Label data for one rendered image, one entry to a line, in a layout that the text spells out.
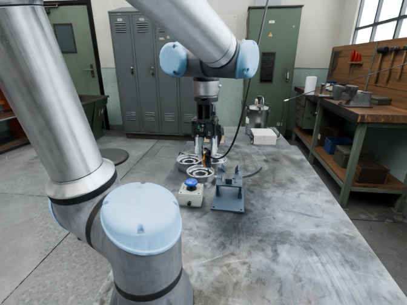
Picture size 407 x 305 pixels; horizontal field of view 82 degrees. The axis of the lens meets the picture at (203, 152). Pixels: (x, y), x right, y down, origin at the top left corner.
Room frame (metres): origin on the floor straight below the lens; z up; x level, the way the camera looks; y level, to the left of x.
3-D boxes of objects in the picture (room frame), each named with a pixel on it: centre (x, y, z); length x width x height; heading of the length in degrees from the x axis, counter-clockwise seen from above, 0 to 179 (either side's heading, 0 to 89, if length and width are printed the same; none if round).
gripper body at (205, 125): (0.69, -0.01, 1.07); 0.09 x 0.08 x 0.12; 170
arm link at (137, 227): (0.31, 0.10, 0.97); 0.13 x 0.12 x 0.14; 56
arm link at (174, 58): (0.60, 0.03, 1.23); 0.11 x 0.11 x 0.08; 56
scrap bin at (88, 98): (3.63, 2.11, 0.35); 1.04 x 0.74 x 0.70; 83
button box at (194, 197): (0.65, 0.04, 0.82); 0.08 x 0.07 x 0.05; 173
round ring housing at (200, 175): (0.79, 0.01, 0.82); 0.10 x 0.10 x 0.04
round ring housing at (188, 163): (0.91, 0.06, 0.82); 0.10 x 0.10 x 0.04
